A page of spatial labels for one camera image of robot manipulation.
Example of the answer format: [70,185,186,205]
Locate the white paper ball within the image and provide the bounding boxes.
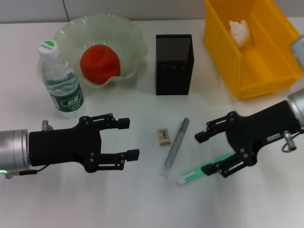
[228,19,251,49]

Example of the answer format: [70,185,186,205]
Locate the beige barcode eraser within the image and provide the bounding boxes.
[156,128,172,146]

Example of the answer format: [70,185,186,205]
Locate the grey pen in clear sleeve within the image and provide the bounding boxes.
[159,117,190,178]

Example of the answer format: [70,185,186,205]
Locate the orange plush fruit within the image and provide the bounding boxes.
[79,44,121,84]

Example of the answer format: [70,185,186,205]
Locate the black mesh pen holder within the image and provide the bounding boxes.
[155,34,195,96]

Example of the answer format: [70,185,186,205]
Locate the pale green wavy fruit plate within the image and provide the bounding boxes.
[53,15,148,88]

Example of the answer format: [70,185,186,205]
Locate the clear green-label water bottle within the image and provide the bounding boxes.
[37,40,86,119]

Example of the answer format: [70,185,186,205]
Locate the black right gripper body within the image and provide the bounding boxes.
[225,101,297,167]

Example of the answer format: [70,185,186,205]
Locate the mint green pen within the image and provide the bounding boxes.
[176,151,236,187]

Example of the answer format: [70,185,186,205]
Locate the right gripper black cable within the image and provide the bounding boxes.
[282,130,304,153]

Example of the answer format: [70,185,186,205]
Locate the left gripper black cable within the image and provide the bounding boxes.
[4,163,50,180]

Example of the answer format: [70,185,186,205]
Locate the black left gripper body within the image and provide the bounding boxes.
[28,115,103,173]

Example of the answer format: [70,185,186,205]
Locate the yellow plastic bin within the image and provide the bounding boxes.
[203,0,304,100]

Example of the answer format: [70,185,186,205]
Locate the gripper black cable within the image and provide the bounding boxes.
[282,130,304,153]
[4,163,50,180]

